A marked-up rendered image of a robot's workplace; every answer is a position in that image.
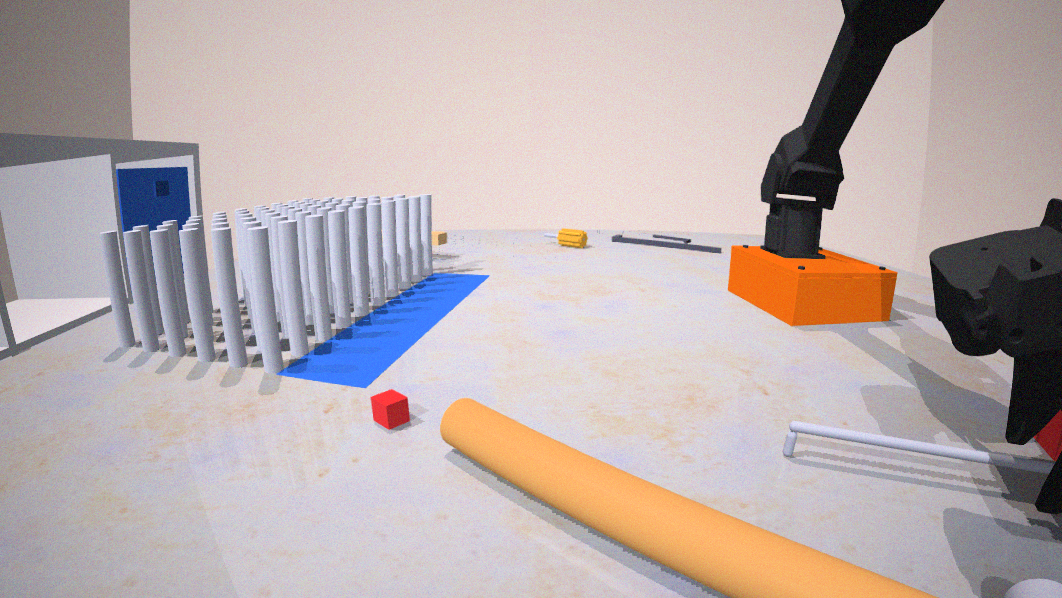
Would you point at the orange cylinder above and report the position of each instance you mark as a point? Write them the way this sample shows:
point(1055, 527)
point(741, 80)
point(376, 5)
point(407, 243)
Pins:
point(729, 555)

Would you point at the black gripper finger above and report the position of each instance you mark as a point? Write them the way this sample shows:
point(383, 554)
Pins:
point(1036, 388)
point(1050, 496)

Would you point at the yellow screwdriver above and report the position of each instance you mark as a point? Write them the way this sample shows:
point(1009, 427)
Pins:
point(569, 237)

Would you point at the blue flat strip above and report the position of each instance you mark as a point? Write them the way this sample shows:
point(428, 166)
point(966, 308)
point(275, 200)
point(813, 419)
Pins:
point(360, 353)

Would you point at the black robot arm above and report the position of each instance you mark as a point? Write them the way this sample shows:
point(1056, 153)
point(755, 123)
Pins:
point(1001, 291)

